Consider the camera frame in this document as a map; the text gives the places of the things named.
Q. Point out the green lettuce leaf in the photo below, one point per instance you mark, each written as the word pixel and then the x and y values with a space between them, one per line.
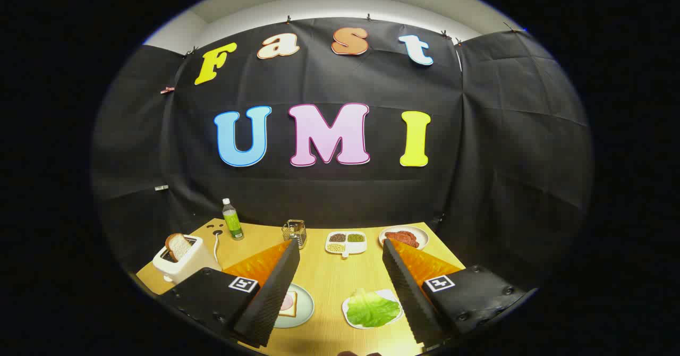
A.
pixel 372 309

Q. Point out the white toaster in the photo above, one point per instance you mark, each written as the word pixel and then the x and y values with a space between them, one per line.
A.
pixel 191 263

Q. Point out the pile of green beans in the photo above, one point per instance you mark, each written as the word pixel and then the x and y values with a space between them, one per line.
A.
pixel 356 237

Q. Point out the pale green round plate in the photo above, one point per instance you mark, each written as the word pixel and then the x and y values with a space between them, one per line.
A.
pixel 304 308

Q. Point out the square white plate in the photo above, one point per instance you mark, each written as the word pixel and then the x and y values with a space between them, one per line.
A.
pixel 392 294

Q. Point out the black backdrop cloth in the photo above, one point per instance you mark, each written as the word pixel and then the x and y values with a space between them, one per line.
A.
pixel 329 196

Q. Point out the pile of yellow beans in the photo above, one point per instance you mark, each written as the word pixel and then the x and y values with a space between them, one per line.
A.
pixel 336 247

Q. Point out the pink ham slice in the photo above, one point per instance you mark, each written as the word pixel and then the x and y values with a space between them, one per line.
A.
pixel 287 304

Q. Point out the round white plate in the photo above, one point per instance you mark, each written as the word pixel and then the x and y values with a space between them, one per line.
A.
pixel 423 234

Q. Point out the red steak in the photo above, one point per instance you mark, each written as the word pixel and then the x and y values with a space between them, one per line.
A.
pixel 404 237

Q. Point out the pile of brown beans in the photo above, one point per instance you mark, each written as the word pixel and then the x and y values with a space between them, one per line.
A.
pixel 338 237

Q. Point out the white divided dish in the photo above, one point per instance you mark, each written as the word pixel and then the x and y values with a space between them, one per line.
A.
pixel 354 248

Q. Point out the brown crust bread slice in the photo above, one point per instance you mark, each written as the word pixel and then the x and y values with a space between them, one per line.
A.
pixel 179 247

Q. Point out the green label drink bottle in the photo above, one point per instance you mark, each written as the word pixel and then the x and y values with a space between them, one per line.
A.
pixel 232 223

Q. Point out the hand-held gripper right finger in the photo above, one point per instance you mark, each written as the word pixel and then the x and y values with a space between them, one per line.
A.
pixel 406 292

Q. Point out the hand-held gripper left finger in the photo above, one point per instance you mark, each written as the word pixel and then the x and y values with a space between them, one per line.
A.
pixel 273 292

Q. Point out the square white bread slice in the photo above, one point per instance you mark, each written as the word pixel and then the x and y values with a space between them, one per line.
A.
pixel 293 296

